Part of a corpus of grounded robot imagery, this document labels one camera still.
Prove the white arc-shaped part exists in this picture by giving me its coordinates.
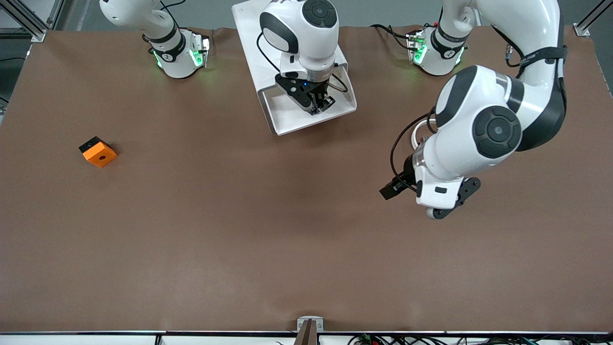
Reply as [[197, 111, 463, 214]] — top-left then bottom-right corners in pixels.
[[410, 119, 434, 150]]

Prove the brown table cover sheet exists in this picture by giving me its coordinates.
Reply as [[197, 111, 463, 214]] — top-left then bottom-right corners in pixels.
[[0, 25, 613, 334]]

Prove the brown bar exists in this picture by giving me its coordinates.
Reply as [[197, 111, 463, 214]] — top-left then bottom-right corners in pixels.
[[293, 320, 319, 345]]

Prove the orange and black box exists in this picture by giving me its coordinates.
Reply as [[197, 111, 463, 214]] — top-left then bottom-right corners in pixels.
[[79, 136, 118, 168]]

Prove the black base cable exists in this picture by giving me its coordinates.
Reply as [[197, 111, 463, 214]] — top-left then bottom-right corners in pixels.
[[370, 23, 413, 52]]

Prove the tangled cable bundle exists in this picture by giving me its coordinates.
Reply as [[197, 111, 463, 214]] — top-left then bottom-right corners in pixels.
[[347, 334, 613, 345]]

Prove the grey metal bracket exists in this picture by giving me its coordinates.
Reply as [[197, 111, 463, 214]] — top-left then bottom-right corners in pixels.
[[296, 316, 325, 333]]

